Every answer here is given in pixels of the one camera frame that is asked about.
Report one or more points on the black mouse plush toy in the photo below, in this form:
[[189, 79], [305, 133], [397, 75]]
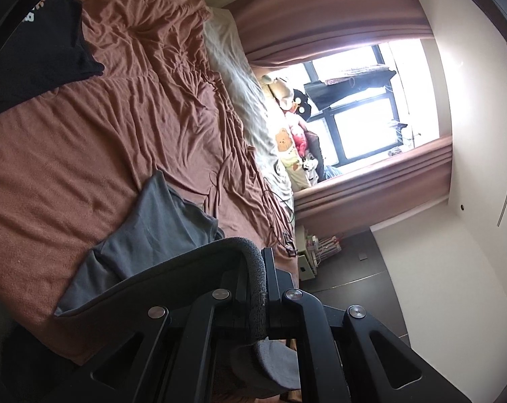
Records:
[[301, 103]]

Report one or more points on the bear print pillow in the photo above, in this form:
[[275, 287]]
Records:
[[289, 151]]

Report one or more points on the grey wall switch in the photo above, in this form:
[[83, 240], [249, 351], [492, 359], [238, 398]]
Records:
[[363, 256]]

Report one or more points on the beige plush toy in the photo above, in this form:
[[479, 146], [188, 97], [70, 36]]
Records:
[[276, 88]]

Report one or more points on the black t-shirt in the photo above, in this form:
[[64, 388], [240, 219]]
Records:
[[39, 50]]

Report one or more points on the white bed sheet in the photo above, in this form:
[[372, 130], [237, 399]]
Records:
[[236, 71]]

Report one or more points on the white bedside box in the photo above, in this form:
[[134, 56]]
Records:
[[306, 266]]

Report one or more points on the grey t-shirt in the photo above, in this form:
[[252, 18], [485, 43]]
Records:
[[161, 226]]

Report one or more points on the brown blanket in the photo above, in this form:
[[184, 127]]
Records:
[[110, 134]]

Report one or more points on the window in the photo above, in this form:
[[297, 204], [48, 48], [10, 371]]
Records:
[[362, 134]]

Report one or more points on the black cloth at window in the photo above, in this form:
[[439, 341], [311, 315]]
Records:
[[341, 88]]

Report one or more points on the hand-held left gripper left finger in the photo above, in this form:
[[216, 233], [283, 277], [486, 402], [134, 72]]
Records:
[[207, 315]]

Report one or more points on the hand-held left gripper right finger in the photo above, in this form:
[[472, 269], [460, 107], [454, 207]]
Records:
[[278, 289]]

